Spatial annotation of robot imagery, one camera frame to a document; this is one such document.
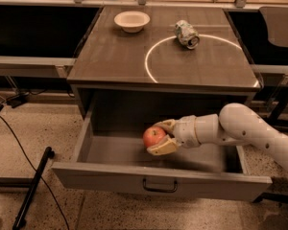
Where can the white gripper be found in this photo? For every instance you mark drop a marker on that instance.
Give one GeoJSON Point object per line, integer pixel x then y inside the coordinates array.
{"type": "Point", "coordinates": [186, 130]}

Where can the red apple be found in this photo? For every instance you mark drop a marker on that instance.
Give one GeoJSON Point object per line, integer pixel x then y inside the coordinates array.
{"type": "Point", "coordinates": [153, 135]}

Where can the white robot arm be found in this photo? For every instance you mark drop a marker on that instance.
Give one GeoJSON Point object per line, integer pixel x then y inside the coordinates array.
{"type": "Point", "coordinates": [236, 124]}

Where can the grey open top drawer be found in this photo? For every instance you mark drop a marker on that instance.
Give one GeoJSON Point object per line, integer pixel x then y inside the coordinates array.
{"type": "Point", "coordinates": [110, 156]}

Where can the white paper bowl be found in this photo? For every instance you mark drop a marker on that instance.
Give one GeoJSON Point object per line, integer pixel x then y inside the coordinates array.
{"type": "Point", "coordinates": [132, 21]}

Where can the dark office chair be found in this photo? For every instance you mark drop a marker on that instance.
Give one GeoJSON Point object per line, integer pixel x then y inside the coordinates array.
{"type": "Point", "coordinates": [276, 21]}

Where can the grey side table left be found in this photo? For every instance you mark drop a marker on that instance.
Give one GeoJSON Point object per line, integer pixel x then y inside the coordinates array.
{"type": "Point", "coordinates": [36, 67]}

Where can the black floor stand bar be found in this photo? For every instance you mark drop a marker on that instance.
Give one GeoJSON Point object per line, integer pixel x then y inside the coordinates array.
{"type": "Point", "coordinates": [20, 221]}

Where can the black drawer handle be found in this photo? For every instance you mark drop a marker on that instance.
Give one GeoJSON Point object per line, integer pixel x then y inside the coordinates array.
{"type": "Point", "coordinates": [159, 188]}

